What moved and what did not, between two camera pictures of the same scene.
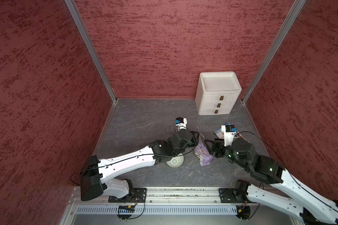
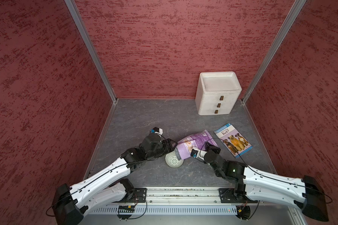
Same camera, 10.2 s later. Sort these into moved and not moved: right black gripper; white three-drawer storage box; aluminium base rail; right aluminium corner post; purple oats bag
Moved: right black gripper; purple oats bag
Not moved: right aluminium corner post; aluminium base rail; white three-drawer storage box
